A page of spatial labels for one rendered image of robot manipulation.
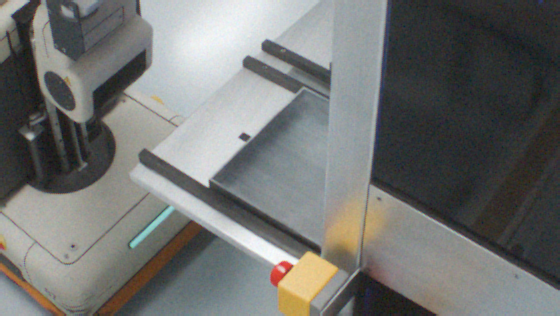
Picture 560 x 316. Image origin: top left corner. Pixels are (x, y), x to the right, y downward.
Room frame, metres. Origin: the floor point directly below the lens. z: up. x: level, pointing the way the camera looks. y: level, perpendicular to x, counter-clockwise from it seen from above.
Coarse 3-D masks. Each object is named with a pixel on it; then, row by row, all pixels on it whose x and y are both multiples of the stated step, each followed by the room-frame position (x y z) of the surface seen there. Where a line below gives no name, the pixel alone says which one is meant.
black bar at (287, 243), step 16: (144, 160) 1.04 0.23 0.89; (160, 160) 1.04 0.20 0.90; (176, 176) 1.00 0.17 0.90; (192, 192) 0.98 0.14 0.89; (208, 192) 0.97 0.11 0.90; (224, 208) 0.94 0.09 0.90; (240, 208) 0.94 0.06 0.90; (240, 224) 0.92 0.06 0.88; (256, 224) 0.90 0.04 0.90; (272, 240) 0.88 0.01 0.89; (288, 240) 0.87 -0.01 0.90; (320, 256) 0.84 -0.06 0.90
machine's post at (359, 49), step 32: (352, 0) 0.76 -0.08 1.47; (384, 0) 0.74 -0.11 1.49; (352, 32) 0.76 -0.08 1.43; (384, 32) 0.74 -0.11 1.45; (352, 64) 0.76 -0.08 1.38; (384, 64) 0.75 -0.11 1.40; (352, 96) 0.76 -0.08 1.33; (352, 128) 0.76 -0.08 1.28; (352, 160) 0.75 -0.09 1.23; (352, 192) 0.75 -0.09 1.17; (352, 224) 0.75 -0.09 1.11; (352, 256) 0.74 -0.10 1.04
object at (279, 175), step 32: (320, 96) 1.17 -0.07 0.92; (288, 128) 1.12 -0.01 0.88; (320, 128) 1.12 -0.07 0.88; (256, 160) 1.05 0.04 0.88; (288, 160) 1.05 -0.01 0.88; (320, 160) 1.05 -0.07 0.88; (224, 192) 0.96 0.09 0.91; (256, 192) 0.98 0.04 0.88; (288, 192) 0.98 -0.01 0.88; (320, 192) 0.98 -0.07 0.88; (288, 224) 0.92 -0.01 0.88; (320, 224) 0.92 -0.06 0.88
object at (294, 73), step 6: (288, 72) 1.26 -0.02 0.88; (294, 72) 1.26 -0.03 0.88; (300, 72) 1.26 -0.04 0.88; (294, 78) 1.25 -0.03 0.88; (300, 78) 1.25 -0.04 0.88; (306, 78) 1.25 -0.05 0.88; (312, 78) 1.25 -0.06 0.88; (312, 84) 1.23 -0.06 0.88; (318, 84) 1.23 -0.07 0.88; (324, 84) 1.23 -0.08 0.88; (324, 90) 1.22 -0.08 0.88; (330, 90) 1.22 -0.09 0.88
